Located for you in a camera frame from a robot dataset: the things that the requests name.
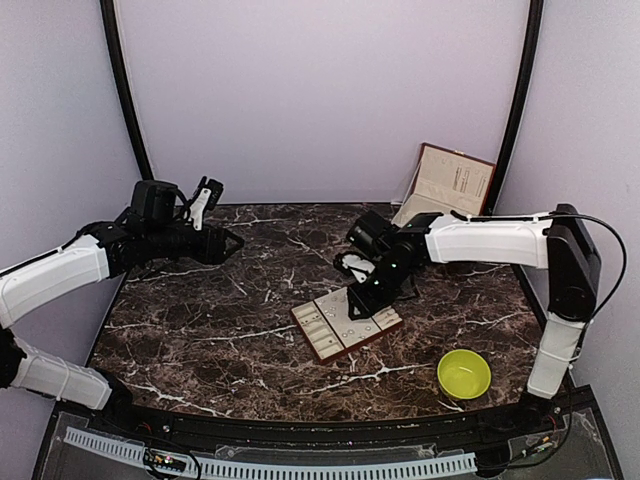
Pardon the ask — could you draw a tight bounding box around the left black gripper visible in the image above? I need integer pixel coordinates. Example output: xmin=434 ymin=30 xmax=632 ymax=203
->
xmin=146 ymin=222 xmax=245 ymax=266

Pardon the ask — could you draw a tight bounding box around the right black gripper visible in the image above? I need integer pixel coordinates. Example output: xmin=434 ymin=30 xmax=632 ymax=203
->
xmin=346 ymin=257 xmax=415 ymax=320

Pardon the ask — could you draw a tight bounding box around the red jewelry tray insert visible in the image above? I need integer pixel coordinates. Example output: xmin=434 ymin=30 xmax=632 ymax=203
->
xmin=291 ymin=287 xmax=404 ymax=365

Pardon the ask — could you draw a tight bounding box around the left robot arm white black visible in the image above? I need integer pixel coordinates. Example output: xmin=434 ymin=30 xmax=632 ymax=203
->
xmin=1 ymin=177 xmax=244 ymax=436

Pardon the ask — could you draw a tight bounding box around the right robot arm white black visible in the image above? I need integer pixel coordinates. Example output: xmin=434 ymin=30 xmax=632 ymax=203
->
xmin=347 ymin=204 xmax=603 ymax=434

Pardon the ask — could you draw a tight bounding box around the red jewelry box open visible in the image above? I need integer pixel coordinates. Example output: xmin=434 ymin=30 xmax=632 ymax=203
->
xmin=392 ymin=143 xmax=496 ymax=226

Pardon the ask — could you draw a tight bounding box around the lime green bowl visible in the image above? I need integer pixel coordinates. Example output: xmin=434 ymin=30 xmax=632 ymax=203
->
xmin=437 ymin=349 xmax=492 ymax=400

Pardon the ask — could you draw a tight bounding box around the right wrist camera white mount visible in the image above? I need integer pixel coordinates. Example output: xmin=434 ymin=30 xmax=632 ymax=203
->
xmin=333 ymin=252 xmax=375 ymax=283

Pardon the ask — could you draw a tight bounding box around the white slotted cable duct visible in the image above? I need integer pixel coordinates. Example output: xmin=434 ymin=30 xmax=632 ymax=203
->
xmin=63 ymin=427 xmax=477 ymax=479

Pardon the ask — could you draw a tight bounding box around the left black frame post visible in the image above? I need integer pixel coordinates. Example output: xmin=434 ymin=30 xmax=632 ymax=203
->
xmin=99 ymin=0 xmax=155 ymax=180

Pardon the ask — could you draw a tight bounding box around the black frame post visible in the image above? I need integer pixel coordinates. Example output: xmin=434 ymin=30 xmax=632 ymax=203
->
xmin=484 ymin=0 xmax=544 ymax=215
xmin=99 ymin=0 xmax=155 ymax=180

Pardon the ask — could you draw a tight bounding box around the right black frame post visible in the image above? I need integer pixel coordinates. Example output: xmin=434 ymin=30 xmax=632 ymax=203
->
xmin=484 ymin=0 xmax=544 ymax=215

